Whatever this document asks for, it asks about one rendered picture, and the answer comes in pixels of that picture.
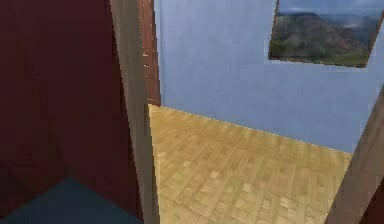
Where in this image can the brown wooden room door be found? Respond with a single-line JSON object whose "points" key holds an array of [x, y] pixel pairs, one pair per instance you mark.
{"points": [[150, 53]]}

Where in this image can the framed landscape picture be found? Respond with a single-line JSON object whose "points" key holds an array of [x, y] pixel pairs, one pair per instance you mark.
{"points": [[325, 35]]}

